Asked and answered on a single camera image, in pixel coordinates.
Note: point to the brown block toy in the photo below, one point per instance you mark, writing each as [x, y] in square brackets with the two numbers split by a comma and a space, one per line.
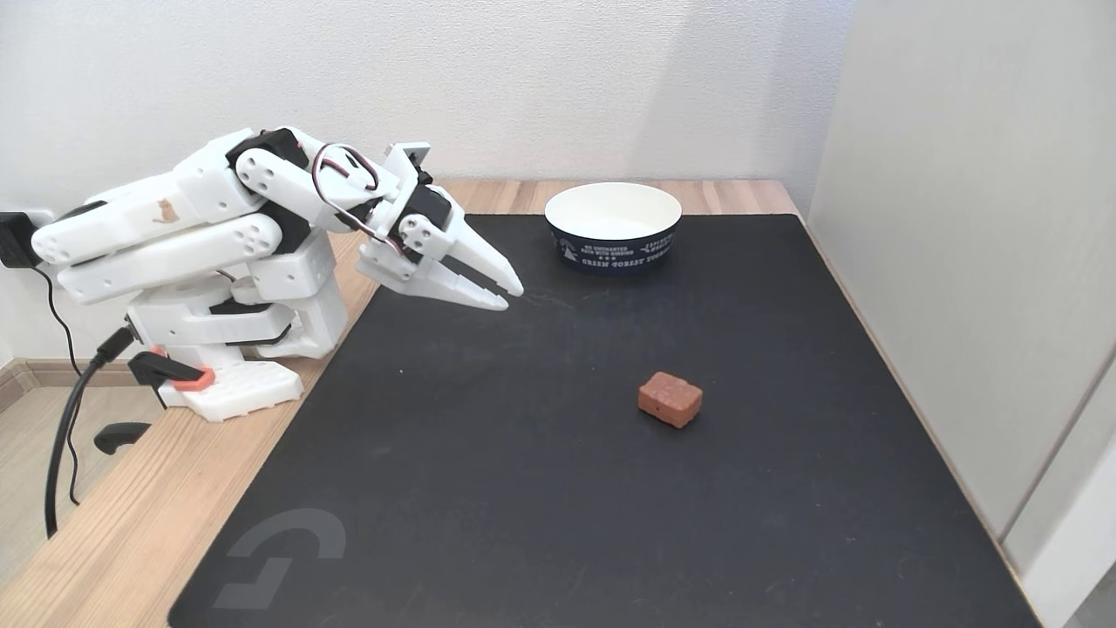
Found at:
[670, 399]

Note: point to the white cabinet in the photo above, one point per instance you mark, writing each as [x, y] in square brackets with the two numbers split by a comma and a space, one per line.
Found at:
[976, 262]

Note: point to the white navy paper bowl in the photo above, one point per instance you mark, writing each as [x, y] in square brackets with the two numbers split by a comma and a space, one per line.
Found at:
[613, 218]

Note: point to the black orange table clamp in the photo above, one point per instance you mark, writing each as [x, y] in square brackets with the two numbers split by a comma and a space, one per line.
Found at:
[174, 372]

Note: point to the black desk mat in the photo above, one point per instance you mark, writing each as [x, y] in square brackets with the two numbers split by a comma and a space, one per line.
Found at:
[558, 488]

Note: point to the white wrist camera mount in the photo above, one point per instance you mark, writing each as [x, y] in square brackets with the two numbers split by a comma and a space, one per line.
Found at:
[408, 160]

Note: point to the black power adapter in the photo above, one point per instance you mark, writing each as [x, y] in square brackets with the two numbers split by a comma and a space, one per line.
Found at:
[16, 240]

